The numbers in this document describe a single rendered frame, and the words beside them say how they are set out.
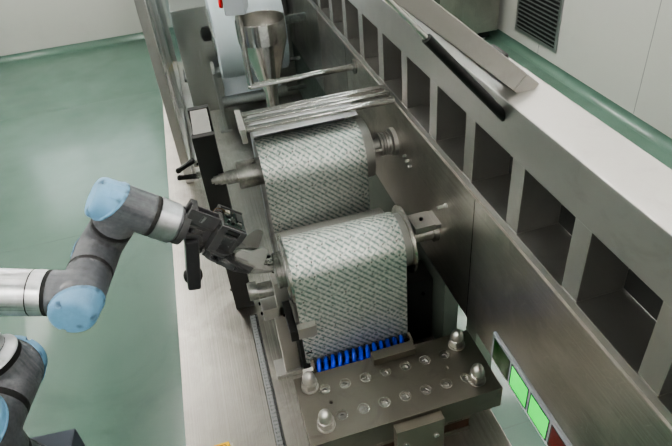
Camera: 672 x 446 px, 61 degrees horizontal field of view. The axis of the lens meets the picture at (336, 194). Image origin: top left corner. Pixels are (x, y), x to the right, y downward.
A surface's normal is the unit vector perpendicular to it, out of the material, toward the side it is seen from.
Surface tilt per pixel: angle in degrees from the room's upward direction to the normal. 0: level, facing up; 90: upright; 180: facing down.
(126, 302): 0
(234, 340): 0
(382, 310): 90
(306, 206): 92
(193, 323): 0
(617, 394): 90
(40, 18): 90
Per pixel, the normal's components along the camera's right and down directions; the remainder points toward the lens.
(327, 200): 0.27, 0.57
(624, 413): -0.96, 0.22
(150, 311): -0.08, -0.81
